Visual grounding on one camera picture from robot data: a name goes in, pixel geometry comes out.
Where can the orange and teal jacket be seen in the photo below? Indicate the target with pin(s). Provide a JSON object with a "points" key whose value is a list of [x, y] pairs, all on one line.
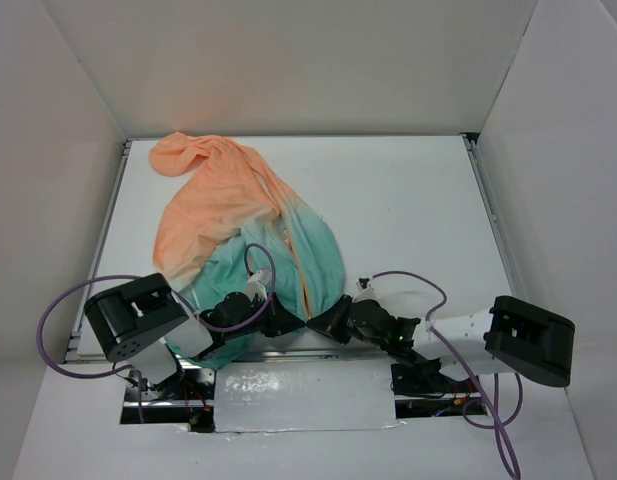
{"points": [[235, 215]]}

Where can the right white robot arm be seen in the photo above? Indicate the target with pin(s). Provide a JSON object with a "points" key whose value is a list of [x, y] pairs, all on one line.
{"points": [[510, 336]]}

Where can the left aluminium table rail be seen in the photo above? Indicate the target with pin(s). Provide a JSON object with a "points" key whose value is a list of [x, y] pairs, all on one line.
{"points": [[71, 355]]}

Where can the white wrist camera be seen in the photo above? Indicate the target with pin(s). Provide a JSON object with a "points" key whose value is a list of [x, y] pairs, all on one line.
{"points": [[258, 282], [365, 290]]}

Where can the front aluminium table rail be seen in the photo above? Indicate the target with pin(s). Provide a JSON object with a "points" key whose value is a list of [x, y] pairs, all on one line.
{"points": [[313, 355]]}

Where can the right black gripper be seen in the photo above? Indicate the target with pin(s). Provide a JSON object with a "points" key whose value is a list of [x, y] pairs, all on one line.
{"points": [[348, 319]]}

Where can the aluminium table rail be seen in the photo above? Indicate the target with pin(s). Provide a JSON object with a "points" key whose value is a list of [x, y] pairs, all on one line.
{"points": [[71, 355], [487, 193], [313, 355]]}

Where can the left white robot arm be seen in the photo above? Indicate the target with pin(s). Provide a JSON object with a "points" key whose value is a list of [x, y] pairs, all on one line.
{"points": [[142, 323]]}

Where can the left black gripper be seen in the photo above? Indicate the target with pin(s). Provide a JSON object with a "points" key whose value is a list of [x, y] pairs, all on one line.
{"points": [[277, 316]]}

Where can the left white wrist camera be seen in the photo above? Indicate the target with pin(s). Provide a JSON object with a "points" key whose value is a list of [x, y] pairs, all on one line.
{"points": [[258, 282]]}

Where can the right aluminium table rail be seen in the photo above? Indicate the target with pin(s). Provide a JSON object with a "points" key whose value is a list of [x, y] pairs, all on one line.
{"points": [[487, 193]]}

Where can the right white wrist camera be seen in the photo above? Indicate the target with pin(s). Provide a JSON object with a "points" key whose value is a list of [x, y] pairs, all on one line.
{"points": [[365, 290]]}

